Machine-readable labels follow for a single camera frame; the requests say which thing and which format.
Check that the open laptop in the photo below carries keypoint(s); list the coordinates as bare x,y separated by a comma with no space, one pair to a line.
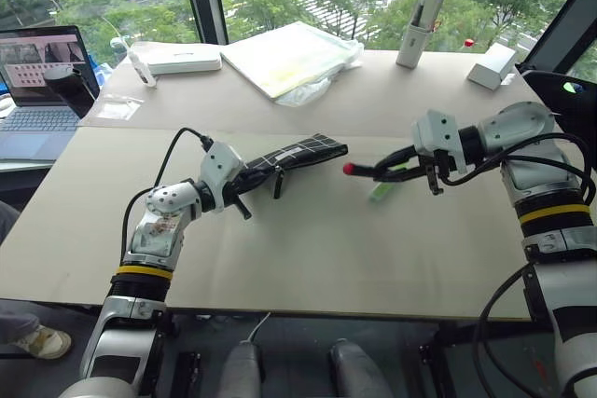
37,90

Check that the clear plastic bag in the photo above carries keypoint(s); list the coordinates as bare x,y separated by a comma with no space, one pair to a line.
308,90

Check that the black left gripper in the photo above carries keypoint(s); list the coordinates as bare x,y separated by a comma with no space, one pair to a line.
234,187

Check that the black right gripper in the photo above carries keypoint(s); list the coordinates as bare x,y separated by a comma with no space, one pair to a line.
438,165

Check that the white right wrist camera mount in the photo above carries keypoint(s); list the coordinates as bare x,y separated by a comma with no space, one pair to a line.
431,132

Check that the black grid pouch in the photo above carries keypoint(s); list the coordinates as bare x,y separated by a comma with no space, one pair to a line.
308,148

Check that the green highlighter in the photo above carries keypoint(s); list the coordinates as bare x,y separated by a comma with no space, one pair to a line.
379,193

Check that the grey trouser leg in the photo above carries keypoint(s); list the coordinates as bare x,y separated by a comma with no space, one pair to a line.
16,321

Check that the red marker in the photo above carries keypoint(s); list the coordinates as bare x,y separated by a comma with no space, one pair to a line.
349,168

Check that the black device with green light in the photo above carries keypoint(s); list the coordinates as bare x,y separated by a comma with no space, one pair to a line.
564,95

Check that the black slanted window frame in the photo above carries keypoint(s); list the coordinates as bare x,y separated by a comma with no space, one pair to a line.
566,20

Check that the dark rounded shape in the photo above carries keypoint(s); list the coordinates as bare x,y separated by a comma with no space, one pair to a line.
242,370
359,370

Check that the small white box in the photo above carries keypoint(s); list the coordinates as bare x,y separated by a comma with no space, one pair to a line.
492,64

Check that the white sneaker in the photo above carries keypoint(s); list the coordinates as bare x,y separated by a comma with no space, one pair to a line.
46,342

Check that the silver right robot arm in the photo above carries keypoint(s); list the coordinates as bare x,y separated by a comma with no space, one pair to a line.
543,193

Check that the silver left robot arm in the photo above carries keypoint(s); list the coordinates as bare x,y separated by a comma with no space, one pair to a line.
147,239

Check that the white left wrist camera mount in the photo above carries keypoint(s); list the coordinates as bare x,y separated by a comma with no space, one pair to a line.
220,160

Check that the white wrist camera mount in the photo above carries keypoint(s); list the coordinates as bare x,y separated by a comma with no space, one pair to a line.
431,132
220,160

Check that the tall silver white case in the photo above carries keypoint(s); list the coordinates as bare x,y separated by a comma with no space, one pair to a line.
420,25

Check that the small clear zip bag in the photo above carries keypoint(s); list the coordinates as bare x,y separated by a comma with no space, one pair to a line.
120,105

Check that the flat white box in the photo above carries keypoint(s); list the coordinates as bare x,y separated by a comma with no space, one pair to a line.
182,60

